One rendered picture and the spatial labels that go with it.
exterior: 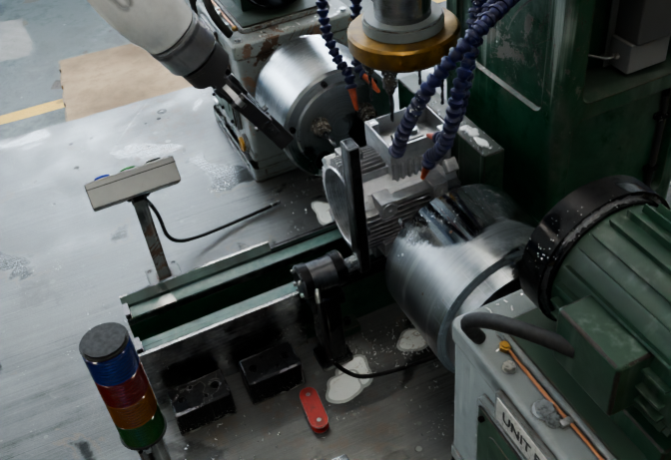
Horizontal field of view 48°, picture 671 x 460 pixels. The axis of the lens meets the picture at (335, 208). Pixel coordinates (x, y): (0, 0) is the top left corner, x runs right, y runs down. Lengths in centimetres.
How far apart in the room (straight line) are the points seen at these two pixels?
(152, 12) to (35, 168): 107
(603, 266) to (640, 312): 6
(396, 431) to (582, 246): 59
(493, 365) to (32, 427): 86
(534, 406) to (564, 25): 58
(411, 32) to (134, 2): 41
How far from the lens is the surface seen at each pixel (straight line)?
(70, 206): 193
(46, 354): 159
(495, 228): 110
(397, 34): 119
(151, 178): 146
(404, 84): 146
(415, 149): 132
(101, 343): 97
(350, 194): 117
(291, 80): 152
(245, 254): 145
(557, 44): 123
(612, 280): 80
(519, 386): 92
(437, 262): 109
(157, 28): 111
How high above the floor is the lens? 190
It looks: 40 degrees down
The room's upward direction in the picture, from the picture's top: 7 degrees counter-clockwise
